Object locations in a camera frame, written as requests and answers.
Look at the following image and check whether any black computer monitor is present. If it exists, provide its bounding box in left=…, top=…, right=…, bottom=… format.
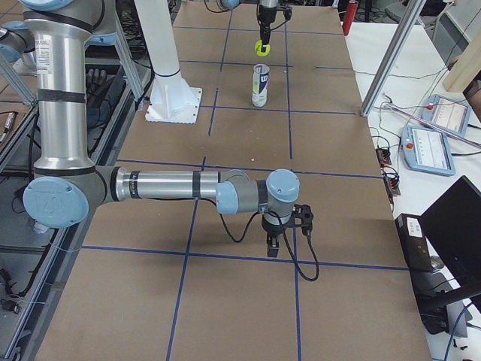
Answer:
left=420, top=175, right=480, bottom=281

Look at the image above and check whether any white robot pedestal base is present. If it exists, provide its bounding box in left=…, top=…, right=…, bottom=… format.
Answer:
left=135, top=0, right=202, bottom=124

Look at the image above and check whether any near teach pendant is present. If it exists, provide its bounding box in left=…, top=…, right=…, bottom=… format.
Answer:
left=401, top=125, right=455, bottom=176

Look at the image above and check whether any aluminium frame post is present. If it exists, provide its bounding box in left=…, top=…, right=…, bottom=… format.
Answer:
left=360, top=0, right=426, bottom=117

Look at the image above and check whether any orange black connector block far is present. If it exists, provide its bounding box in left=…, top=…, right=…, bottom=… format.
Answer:
left=375, top=147, right=392, bottom=167

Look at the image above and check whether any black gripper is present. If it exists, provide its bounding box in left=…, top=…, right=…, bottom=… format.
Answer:
left=257, top=6, right=277, bottom=44
left=262, top=217, right=292, bottom=258

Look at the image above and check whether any blue cable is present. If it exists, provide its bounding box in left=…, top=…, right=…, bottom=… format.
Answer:
left=443, top=300, right=474, bottom=361

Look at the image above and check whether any yellow tennis ball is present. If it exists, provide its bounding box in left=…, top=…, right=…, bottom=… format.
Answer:
left=254, top=40, right=271, bottom=57

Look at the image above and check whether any black glove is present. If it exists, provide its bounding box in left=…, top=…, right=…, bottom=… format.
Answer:
left=86, top=68, right=113, bottom=108

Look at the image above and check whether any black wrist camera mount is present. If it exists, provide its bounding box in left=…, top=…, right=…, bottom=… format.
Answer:
left=292, top=204, right=314, bottom=238
left=283, top=6, right=292, bottom=21

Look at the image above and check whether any black desktop computer box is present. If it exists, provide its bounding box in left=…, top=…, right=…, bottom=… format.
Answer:
left=395, top=214, right=432, bottom=272

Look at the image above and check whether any red cylinder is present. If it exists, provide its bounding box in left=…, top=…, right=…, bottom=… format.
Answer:
left=342, top=0, right=358, bottom=36

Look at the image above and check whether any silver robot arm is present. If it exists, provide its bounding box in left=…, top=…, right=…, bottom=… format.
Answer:
left=217, top=0, right=279, bottom=48
left=23, top=1, right=302, bottom=257

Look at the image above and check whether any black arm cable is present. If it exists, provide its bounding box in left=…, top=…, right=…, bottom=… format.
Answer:
left=256, top=0, right=293, bottom=35
left=215, top=198, right=321, bottom=281

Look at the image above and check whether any orange black connector block near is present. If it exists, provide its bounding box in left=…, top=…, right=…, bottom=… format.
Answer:
left=381, top=165, right=401, bottom=197

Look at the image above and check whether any wooden board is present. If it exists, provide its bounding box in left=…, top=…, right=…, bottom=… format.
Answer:
left=443, top=34, right=481, bottom=93

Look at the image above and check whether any clear tennis ball can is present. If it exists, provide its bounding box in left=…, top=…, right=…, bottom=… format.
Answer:
left=252, top=64, right=270, bottom=108

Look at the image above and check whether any teach pendant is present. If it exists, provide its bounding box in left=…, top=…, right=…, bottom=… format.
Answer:
left=401, top=125, right=455, bottom=176
left=422, top=94, right=472, bottom=137

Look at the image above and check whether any far teach pendant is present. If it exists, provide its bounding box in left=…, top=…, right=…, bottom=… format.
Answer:
left=422, top=94, right=472, bottom=137

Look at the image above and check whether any silver rod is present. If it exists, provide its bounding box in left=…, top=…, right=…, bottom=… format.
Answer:
left=384, top=104, right=481, bottom=149

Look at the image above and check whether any orange black connector block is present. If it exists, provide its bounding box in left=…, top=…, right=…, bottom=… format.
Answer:
left=381, top=165, right=401, bottom=197
left=375, top=147, right=392, bottom=167

